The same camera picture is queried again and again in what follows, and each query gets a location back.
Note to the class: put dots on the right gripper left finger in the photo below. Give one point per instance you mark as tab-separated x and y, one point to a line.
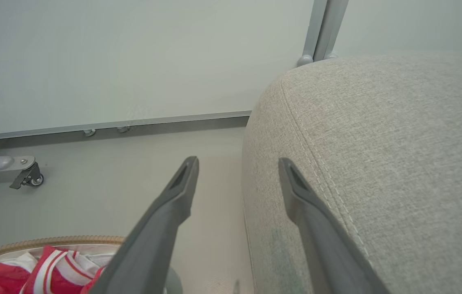
153	237

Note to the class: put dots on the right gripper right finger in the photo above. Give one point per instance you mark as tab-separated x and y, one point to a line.
320	237

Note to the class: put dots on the red and white jersey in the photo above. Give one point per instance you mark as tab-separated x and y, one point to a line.
55	273

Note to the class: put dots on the white basket with brown rim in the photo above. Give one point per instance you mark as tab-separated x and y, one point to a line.
51	240

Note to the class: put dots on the white basket liner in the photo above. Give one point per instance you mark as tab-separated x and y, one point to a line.
21	260

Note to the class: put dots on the beige grey fabric sofa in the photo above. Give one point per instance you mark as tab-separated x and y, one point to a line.
398	163

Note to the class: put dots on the black caster wheel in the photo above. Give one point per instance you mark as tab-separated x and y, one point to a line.
35	179

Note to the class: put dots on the small grey rail bracket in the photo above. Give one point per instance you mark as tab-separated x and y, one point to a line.
123	129
89	132

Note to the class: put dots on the grey partition bottom rail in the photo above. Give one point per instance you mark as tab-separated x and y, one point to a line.
112	124

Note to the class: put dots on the grey partition post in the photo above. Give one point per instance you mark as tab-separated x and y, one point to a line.
312	32
331	28

